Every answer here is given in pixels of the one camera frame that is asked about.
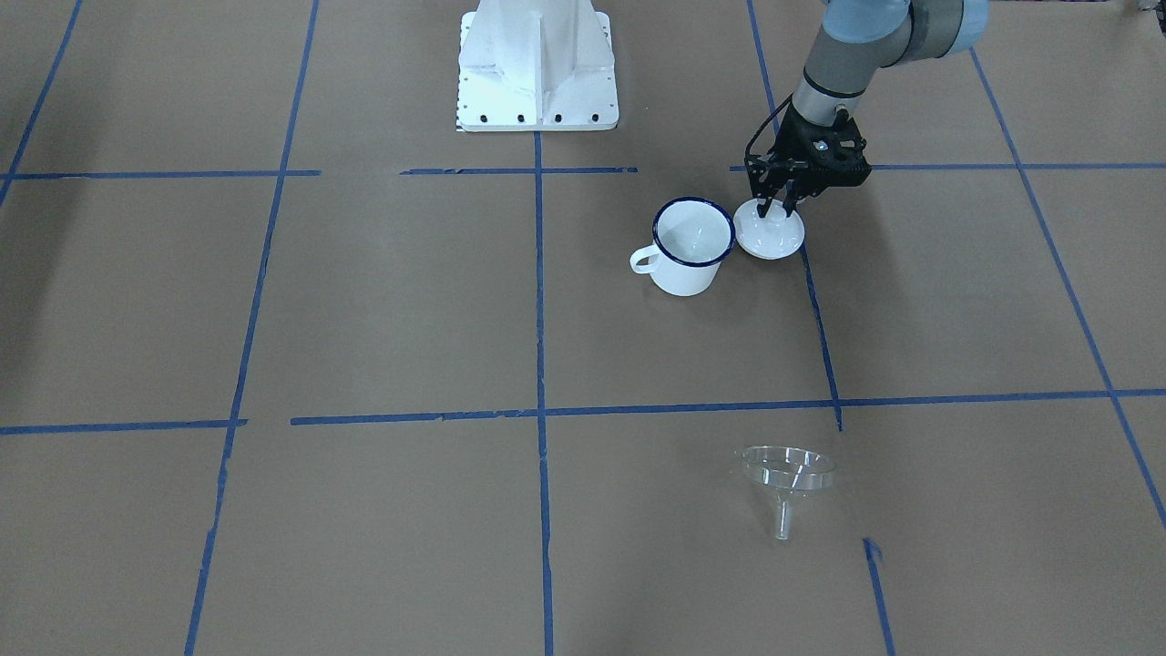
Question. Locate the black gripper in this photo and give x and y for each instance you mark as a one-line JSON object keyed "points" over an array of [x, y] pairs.
{"points": [[794, 138]]}

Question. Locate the white cup lid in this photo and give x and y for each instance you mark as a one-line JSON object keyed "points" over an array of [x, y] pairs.
{"points": [[776, 235]]}

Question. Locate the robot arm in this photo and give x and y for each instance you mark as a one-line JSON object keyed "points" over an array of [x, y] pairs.
{"points": [[858, 38]]}

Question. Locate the white enamel cup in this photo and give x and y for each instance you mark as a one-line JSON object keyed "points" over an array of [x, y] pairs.
{"points": [[690, 239]]}

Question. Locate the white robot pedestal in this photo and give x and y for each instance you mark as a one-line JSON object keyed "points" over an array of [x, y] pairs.
{"points": [[536, 65]]}

